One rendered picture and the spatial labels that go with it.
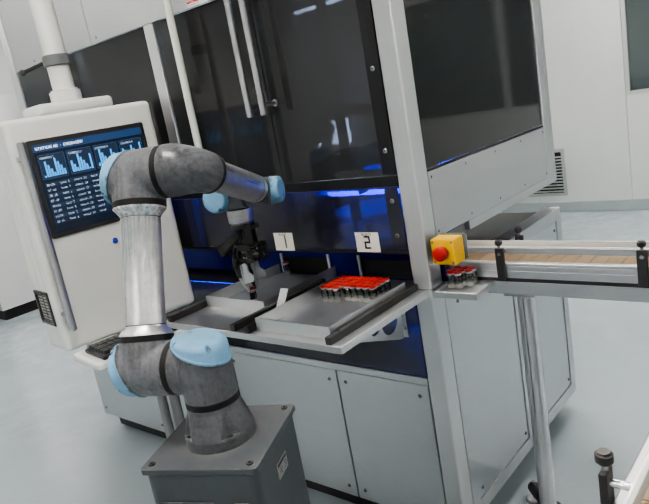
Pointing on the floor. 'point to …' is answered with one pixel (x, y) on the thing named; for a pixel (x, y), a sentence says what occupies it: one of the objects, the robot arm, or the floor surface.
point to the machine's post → (399, 89)
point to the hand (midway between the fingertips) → (250, 286)
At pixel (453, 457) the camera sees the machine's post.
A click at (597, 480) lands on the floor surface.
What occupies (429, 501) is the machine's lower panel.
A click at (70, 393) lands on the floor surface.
